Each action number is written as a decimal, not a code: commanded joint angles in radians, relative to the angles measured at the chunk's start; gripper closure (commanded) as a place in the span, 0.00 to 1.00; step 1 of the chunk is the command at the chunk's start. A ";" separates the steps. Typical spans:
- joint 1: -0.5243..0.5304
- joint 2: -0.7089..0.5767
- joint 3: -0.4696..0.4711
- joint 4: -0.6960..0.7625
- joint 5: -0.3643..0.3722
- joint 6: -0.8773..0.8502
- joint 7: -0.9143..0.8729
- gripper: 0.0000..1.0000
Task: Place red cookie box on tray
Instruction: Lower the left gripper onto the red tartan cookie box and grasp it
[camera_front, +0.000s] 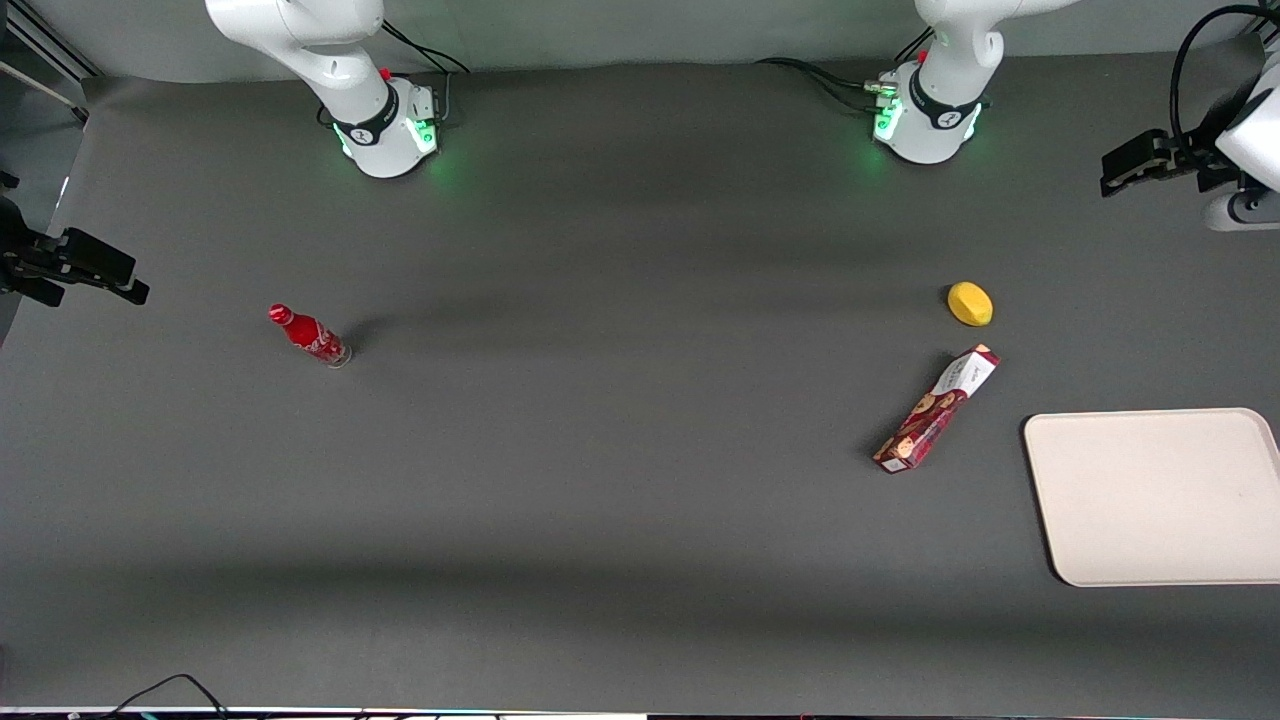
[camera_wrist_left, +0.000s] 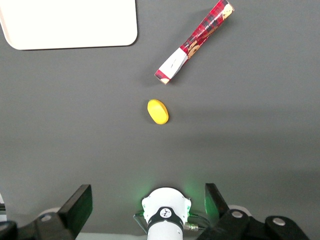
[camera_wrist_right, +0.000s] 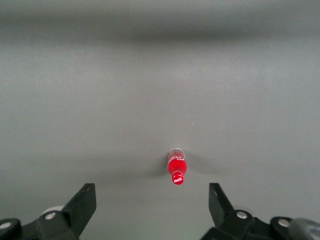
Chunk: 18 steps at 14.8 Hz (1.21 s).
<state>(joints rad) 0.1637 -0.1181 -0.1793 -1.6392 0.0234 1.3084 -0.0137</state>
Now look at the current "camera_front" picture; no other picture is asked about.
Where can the beige plastic tray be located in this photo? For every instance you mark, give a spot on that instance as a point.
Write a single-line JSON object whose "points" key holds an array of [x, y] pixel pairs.
{"points": [[1155, 495]]}

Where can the yellow lemon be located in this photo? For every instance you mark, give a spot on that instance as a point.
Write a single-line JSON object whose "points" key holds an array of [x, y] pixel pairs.
{"points": [[970, 303]]}

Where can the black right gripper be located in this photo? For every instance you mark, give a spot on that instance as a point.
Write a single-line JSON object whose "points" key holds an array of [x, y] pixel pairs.
{"points": [[14, 252]]}

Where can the red cookie box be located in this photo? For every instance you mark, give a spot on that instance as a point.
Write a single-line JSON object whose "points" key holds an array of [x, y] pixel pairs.
{"points": [[935, 410]]}

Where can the grey aluminium frame rail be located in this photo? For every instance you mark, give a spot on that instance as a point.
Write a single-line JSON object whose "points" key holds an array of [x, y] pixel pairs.
{"points": [[45, 45]]}

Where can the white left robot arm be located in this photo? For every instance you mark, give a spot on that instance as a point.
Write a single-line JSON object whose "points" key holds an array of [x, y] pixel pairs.
{"points": [[945, 90]]}

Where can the red cola bottle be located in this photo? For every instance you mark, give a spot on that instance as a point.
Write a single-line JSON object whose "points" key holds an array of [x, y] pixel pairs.
{"points": [[312, 337]]}

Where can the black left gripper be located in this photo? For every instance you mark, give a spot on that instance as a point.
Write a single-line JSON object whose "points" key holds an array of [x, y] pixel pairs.
{"points": [[1199, 163]]}

